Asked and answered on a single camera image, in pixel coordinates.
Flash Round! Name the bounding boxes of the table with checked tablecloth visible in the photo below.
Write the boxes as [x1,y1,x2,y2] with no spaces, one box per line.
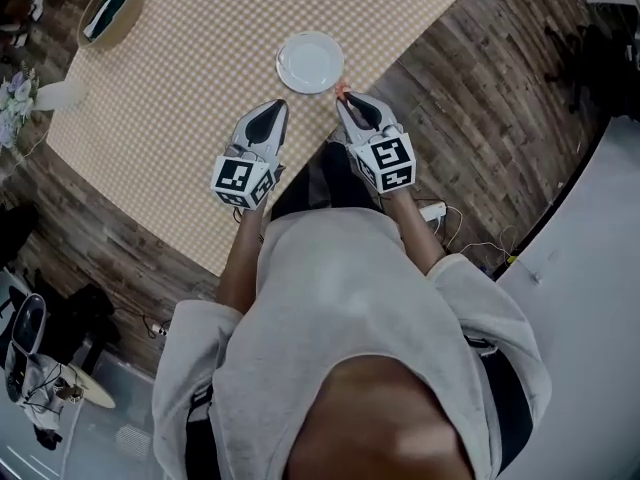
[45,0,479,277]

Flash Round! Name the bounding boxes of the white vase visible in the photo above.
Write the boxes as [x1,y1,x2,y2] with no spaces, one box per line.
[37,78,91,112]

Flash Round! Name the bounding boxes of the person's right forearm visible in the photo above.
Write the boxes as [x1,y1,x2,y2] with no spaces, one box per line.
[382,190,446,278]

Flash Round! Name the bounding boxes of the white curved desk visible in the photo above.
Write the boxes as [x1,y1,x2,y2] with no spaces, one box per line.
[494,117,640,480]

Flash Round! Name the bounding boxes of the white power strip cable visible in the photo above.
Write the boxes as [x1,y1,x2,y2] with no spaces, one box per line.
[434,205,476,252]

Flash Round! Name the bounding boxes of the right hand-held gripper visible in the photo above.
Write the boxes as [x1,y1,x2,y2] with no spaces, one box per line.
[334,91,418,196]

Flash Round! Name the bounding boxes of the round light wooden table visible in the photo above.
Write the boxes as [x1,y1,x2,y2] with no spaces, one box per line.
[63,362,117,410]

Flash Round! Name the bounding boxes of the person's face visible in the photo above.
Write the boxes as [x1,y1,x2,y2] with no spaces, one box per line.
[287,355,474,480]

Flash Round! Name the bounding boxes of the black bag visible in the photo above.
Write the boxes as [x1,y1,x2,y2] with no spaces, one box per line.
[34,282,121,369]

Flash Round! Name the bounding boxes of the person's grey shirt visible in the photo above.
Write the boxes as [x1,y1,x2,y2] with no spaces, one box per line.
[152,206,553,480]

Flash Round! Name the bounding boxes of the white plate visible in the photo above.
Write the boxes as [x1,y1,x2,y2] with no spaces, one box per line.
[275,31,346,94]

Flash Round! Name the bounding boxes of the round wooden basket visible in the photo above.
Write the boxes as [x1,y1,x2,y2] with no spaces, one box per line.
[76,0,146,51]

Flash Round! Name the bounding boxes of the black office chair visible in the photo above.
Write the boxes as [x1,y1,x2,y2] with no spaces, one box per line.
[543,23,609,87]

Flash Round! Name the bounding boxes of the grey jacket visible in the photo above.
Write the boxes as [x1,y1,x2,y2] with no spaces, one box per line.
[4,352,66,432]

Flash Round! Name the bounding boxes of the person's black trousers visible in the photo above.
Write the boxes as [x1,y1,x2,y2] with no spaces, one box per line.
[272,140,387,219]

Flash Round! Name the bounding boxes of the grey bowl-shaped seat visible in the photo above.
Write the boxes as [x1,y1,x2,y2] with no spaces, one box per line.
[4,292,47,357]

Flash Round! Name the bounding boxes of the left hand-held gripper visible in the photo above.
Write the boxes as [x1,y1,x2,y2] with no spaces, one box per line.
[209,98,291,212]

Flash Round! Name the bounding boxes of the green and white packet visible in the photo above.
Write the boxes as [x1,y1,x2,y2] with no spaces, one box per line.
[83,0,132,38]

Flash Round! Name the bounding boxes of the pale flower bouquet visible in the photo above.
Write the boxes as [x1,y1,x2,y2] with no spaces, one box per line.
[0,62,41,152]

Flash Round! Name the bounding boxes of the person's left forearm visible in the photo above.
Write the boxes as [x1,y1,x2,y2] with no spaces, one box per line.
[215,209,267,315]

